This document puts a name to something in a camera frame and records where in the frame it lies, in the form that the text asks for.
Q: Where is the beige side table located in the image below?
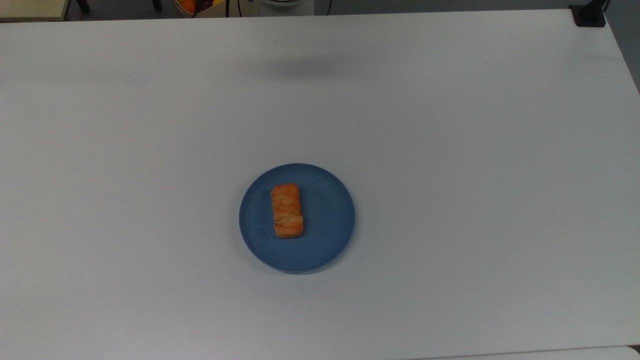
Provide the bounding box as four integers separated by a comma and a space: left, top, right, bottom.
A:
0, 0, 71, 22

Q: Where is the black table clamp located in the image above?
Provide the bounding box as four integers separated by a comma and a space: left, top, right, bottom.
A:
569, 0, 611, 28

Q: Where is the beige fruit container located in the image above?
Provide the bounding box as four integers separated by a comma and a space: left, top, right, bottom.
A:
173, 0, 229, 19

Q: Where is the blue round plate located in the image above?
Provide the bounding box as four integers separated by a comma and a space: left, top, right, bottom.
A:
238, 163, 356, 274

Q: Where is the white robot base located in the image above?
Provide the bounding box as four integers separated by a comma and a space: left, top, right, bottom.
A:
258, 0, 315, 17

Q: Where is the orange glazed bread piece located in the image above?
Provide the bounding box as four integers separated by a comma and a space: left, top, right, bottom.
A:
270, 183, 305, 239

